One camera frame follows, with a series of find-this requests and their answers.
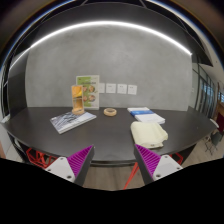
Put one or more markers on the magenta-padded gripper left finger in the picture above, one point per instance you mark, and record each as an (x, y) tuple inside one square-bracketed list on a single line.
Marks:
[(77, 163)]

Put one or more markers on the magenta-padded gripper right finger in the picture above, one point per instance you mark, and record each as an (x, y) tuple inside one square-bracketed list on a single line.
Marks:
[(151, 161)]

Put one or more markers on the cream ribbed towel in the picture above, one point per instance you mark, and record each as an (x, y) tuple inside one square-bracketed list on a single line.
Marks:
[(148, 133)]

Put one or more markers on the grey cover book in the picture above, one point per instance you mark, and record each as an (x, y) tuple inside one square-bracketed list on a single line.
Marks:
[(71, 121)]

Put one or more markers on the white book with blue band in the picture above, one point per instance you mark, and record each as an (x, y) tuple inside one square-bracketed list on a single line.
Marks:
[(150, 117)]

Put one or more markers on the beige tape roll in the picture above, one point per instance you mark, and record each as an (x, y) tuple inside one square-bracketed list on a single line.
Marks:
[(105, 112)]

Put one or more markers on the orange card in wooden stand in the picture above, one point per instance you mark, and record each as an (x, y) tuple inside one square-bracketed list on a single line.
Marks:
[(77, 96)]

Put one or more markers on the black chair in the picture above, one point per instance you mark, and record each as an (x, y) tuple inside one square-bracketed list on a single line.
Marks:
[(216, 138)]

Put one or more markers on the green menu stand sign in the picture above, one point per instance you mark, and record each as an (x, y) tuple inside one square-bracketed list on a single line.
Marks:
[(90, 81)]

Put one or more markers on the black framed glass partition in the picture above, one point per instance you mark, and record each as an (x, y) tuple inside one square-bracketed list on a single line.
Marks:
[(206, 93)]

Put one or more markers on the white ceiling light strip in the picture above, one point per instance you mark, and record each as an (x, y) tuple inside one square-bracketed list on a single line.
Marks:
[(106, 22)]

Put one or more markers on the white wall socket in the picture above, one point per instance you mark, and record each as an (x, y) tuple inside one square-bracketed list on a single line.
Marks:
[(132, 89), (102, 88), (122, 88), (111, 88)]

